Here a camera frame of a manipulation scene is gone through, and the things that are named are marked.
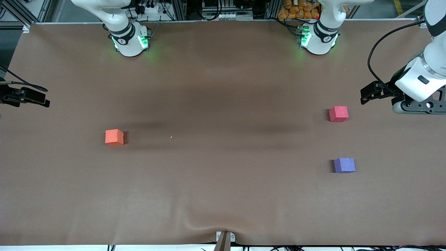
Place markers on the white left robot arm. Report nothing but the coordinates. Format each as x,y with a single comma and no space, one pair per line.
324,38

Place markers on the white power strip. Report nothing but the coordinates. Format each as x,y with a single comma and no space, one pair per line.
149,9

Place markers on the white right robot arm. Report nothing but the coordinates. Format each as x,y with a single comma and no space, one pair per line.
127,38

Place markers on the pile of orange packets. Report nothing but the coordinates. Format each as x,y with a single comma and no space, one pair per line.
299,10

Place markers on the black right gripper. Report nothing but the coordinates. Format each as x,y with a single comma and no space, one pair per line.
7,96

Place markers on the brown table cover sheet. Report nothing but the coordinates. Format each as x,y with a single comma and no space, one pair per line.
223,104

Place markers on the red foam cube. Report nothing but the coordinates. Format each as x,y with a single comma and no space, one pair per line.
338,114

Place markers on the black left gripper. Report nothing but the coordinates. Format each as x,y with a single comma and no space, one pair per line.
391,88

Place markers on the white corner clamp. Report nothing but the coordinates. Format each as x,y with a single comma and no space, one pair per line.
26,28

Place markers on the metal bar with white bracket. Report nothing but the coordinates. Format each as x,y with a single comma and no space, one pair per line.
224,242

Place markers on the purple foam cube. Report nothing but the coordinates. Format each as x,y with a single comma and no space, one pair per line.
344,165

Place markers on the orange foam cube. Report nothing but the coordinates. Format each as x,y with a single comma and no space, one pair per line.
114,137

